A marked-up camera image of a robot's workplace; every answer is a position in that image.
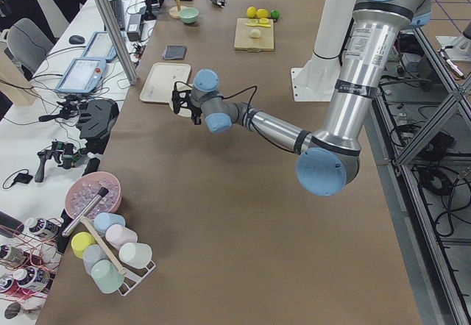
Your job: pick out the blue teach pendant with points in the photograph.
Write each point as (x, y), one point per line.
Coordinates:
(82, 76)
(100, 45)

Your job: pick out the pink cup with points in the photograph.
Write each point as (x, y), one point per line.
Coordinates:
(118, 235)

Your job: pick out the black foot pedal device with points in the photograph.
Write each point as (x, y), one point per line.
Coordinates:
(96, 120)

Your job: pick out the metal scoop with black tip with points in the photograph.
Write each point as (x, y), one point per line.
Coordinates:
(92, 203)

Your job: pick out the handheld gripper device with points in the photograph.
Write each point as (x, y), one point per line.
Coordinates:
(69, 108)
(63, 154)

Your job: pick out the yellow cup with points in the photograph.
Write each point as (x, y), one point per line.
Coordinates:
(80, 241)

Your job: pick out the black computer mouse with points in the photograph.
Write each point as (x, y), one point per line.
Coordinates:
(76, 40)

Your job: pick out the cream round plate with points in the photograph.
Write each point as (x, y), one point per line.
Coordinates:
(185, 110)

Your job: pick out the aluminium frame post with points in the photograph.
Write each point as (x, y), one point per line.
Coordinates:
(114, 32)

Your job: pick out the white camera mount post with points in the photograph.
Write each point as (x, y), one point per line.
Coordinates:
(315, 81)

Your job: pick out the mint green bowl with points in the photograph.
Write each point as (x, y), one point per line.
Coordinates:
(188, 15)

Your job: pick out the black keyboard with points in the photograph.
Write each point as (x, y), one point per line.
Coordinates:
(118, 11)

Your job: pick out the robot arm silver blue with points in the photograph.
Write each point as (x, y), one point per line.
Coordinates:
(329, 157)

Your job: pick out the grey cup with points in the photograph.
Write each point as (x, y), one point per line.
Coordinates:
(91, 255)

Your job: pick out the grey folded cloth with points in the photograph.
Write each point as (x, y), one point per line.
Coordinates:
(174, 52)

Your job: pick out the yellow plastic knife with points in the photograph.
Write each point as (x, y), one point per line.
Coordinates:
(258, 25)

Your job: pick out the whole yellow lemon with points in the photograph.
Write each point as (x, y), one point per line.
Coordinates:
(262, 13)
(251, 12)

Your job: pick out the pink bowl of ice cubes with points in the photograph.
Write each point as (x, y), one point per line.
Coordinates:
(87, 187)

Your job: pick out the wooden rack handle rod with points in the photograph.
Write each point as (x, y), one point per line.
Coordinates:
(114, 260)

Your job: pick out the blue teach pendant near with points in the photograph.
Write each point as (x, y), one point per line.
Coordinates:
(82, 76)

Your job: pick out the mint green cup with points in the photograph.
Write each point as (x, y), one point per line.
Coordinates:
(106, 276)

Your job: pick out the white steamed bun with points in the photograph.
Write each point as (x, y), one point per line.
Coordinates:
(255, 34)

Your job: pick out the wooden cutting board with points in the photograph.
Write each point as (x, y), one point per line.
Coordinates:
(244, 43)

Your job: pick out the white wire cup rack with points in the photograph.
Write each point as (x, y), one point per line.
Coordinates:
(133, 278)

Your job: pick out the blue teach pendant far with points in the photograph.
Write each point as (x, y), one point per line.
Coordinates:
(100, 45)

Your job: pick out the green lime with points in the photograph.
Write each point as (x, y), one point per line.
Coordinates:
(275, 15)

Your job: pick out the cream rectangular tray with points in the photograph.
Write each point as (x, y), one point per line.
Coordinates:
(159, 84)

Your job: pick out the white cup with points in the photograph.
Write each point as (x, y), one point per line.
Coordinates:
(137, 255)

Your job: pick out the grey office chair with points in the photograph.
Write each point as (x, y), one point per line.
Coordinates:
(28, 44)

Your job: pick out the blue cup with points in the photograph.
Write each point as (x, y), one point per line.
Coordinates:
(103, 221)

